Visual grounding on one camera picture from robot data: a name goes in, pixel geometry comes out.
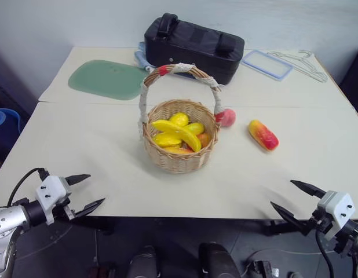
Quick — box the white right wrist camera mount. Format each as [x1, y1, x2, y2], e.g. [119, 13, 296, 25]
[317, 190, 357, 242]

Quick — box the pink toy peach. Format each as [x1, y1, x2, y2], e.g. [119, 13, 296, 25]
[219, 109, 237, 128]

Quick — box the red and yellow toy mango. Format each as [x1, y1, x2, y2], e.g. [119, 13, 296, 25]
[248, 119, 280, 151]

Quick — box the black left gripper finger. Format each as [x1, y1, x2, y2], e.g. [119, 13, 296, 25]
[65, 174, 92, 186]
[74, 198, 106, 218]

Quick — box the wicker basket with wrapped handle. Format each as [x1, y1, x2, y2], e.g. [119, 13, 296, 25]
[137, 63, 226, 175]

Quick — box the black table frame bar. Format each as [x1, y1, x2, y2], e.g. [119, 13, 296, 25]
[262, 219, 306, 237]

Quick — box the black chair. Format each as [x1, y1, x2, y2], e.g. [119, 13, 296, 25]
[339, 46, 358, 120]

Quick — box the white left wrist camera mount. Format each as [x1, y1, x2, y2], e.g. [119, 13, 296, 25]
[35, 175, 72, 225]

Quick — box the clear lid with blue rim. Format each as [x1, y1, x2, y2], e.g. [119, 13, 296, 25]
[240, 49, 294, 82]

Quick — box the green plastic mat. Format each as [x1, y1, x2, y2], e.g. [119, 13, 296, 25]
[67, 59, 149, 101]

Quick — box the white wire clothes hanger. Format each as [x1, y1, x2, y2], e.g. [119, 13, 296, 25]
[294, 49, 330, 82]
[266, 49, 329, 83]

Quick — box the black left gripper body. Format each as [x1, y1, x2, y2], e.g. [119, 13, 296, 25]
[53, 196, 78, 222]

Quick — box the yellow toy lemon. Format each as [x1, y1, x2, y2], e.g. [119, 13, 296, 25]
[169, 112, 190, 127]

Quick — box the blue plastic bucket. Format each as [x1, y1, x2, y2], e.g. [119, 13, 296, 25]
[0, 107, 22, 137]

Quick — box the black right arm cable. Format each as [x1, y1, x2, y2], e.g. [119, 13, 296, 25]
[314, 228, 335, 278]

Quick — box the yellow-red mango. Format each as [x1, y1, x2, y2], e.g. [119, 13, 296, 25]
[164, 145, 194, 154]

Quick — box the yellow toy banana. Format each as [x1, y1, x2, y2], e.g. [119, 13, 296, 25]
[152, 120, 202, 152]

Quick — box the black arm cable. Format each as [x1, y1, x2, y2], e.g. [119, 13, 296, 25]
[7, 167, 51, 207]
[314, 228, 335, 278]

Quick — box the black fabric carry bag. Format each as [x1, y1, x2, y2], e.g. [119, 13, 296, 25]
[144, 12, 246, 86]

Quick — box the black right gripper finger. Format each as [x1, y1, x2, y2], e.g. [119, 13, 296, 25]
[269, 201, 310, 236]
[290, 180, 326, 199]

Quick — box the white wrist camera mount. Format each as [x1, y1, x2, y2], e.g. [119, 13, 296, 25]
[317, 190, 357, 242]
[35, 175, 72, 225]

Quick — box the dark rounded shape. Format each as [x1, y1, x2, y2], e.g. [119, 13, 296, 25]
[198, 242, 241, 278]
[127, 245, 160, 278]

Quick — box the light blue cloth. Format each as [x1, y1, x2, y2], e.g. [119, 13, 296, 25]
[134, 41, 154, 72]

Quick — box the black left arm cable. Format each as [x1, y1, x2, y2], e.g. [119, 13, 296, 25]
[7, 167, 51, 207]

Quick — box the orange-red toy fruit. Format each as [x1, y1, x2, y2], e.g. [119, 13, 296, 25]
[196, 132, 211, 148]

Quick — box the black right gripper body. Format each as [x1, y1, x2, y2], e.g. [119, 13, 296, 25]
[304, 206, 333, 233]

